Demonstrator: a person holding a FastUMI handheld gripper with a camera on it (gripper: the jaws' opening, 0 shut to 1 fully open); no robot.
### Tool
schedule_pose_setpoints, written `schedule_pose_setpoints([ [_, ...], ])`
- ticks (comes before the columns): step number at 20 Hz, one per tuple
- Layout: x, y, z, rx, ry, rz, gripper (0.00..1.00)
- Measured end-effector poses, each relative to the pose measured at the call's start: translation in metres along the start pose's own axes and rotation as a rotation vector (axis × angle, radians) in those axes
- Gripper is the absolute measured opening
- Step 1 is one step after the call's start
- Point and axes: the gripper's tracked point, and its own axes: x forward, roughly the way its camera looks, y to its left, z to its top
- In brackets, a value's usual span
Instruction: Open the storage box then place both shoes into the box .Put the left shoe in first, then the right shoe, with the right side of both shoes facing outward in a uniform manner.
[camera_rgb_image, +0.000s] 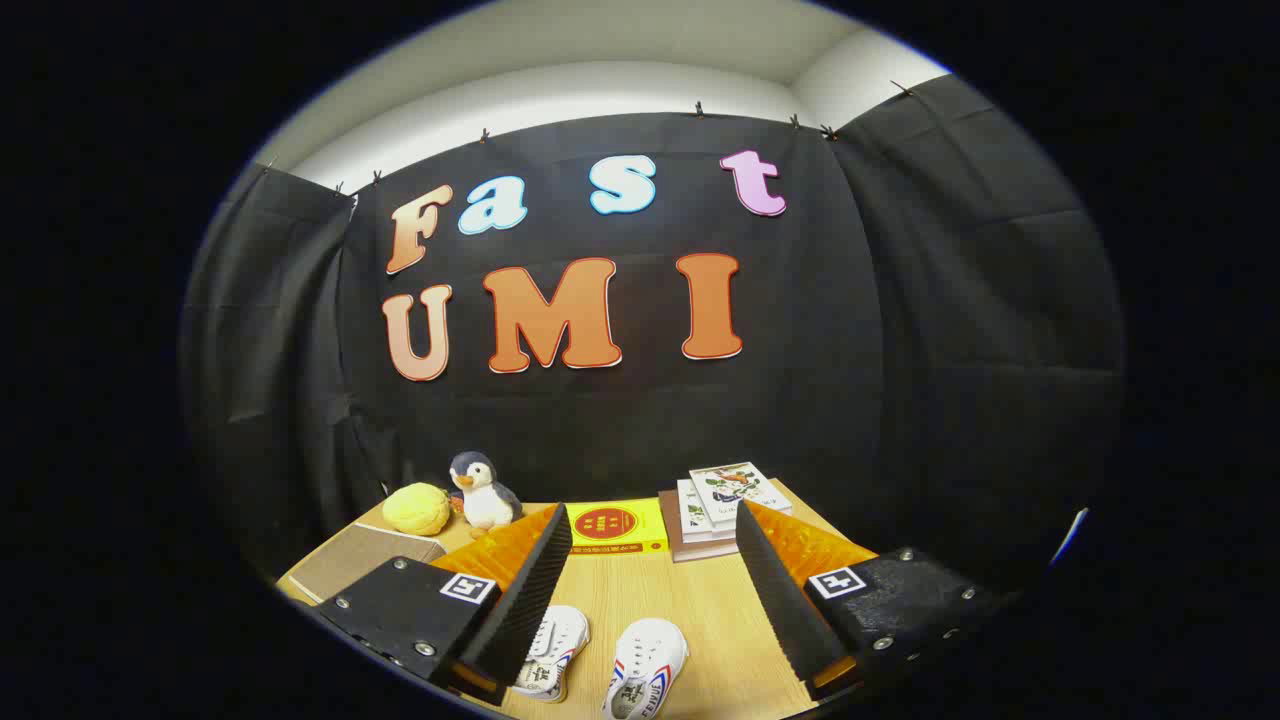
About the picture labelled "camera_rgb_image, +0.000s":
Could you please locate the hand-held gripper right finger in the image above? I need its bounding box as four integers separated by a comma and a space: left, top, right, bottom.
735, 498, 1006, 701

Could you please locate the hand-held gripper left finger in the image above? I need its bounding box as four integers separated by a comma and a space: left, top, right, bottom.
315, 503, 574, 706

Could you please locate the white canvas shoe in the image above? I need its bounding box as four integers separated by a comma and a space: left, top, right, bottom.
602, 618, 691, 720
510, 605, 591, 704

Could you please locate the beige storage box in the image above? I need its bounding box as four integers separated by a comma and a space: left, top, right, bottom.
288, 523, 446, 604

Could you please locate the grey white penguin plush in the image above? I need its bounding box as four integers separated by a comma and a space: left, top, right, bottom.
448, 451, 524, 539

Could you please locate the yellow book with red circle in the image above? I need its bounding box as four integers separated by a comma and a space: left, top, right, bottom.
565, 498, 670, 557

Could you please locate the white illustrated cover book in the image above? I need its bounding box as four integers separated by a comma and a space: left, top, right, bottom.
688, 461, 793, 529

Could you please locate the yellow round plush toy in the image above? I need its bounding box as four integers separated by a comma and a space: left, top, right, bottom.
382, 483, 453, 537

